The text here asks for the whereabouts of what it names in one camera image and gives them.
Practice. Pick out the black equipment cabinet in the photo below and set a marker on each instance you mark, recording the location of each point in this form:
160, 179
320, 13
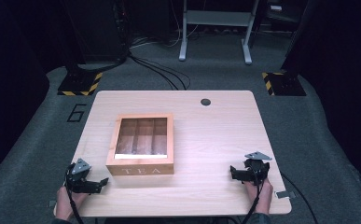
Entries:
97, 28

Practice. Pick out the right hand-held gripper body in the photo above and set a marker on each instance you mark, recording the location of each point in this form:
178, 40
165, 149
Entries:
257, 169

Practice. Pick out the person's left hand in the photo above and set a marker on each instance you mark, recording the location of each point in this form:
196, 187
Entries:
65, 205

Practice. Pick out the white metal desk frame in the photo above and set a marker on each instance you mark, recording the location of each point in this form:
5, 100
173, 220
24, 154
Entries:
218, 18

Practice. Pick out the small metal table bracket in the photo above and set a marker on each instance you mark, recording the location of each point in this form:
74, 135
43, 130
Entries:
285, 194
52, 203

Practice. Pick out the wooden tea box glass lid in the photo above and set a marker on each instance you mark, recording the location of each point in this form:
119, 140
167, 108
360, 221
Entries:
140, 166

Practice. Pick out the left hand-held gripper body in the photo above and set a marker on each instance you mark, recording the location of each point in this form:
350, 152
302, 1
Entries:
79, 174

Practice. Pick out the black yellow striped base plate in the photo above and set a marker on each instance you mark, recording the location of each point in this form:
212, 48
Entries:
285, 84
79, 84

